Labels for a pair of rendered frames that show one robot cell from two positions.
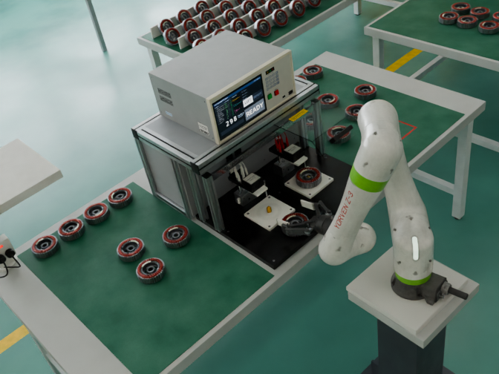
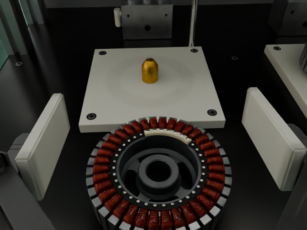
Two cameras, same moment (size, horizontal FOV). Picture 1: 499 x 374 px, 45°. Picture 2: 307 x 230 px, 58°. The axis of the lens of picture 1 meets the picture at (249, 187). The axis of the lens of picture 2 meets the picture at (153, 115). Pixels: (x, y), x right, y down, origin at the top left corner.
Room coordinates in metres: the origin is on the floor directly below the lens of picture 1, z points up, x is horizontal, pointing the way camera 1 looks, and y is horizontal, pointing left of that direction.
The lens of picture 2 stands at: (1.65, -0.22, 0.98)
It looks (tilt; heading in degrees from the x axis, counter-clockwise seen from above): 43 degrees down; 34
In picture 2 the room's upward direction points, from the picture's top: straight up
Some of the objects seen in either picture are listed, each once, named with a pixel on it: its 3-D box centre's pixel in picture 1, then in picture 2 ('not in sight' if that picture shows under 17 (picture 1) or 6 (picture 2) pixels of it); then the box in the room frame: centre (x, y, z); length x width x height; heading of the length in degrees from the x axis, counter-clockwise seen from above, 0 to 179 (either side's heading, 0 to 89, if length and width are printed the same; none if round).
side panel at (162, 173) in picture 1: (165, 176); not in sight; (2.07, 0.34, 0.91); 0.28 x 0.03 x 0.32; 37
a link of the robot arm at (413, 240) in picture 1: (412, 249); not in sight; (1.38, -0.49, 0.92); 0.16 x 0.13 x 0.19; 168
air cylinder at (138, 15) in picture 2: (244, 194); (146, 15); (1.99, 0.03, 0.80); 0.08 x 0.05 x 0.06; 127
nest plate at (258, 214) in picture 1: (269, 212); (150, 82); (1.87, -0.06, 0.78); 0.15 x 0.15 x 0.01; 37
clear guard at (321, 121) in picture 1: (312, 124); not in sight; (2.06, -0.30, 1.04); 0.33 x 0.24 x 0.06; 37
